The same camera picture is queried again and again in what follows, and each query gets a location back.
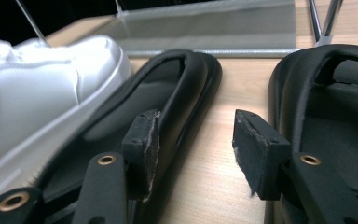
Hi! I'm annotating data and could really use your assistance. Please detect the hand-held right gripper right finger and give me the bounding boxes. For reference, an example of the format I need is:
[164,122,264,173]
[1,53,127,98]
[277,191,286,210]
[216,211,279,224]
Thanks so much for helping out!
[232,109,358,224]

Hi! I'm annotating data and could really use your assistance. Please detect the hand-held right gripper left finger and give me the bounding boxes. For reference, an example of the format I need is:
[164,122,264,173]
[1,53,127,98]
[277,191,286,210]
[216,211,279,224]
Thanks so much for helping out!
[71,109,162,224]

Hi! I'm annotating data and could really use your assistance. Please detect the white sneaker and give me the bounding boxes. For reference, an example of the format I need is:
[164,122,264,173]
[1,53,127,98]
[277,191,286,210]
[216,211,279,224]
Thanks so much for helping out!
[0,35,133,206]

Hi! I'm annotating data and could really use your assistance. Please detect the grey metal shoe rack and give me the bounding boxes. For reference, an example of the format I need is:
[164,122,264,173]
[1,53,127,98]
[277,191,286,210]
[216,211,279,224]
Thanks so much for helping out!
[14,0,345,59]

